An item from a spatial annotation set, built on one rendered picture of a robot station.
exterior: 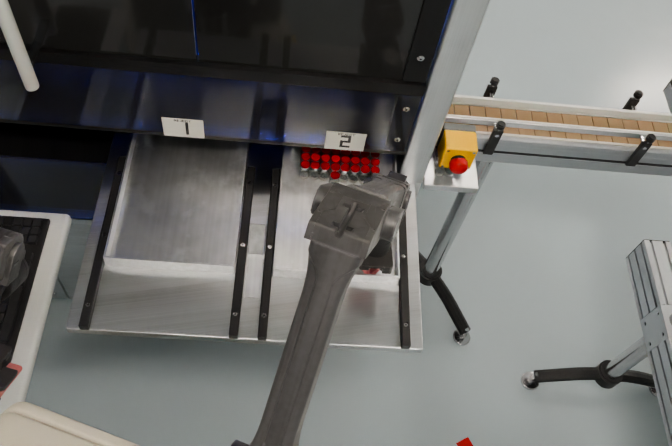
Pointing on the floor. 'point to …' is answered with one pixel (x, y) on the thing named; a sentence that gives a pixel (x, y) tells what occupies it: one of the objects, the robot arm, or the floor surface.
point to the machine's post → (452, 53)
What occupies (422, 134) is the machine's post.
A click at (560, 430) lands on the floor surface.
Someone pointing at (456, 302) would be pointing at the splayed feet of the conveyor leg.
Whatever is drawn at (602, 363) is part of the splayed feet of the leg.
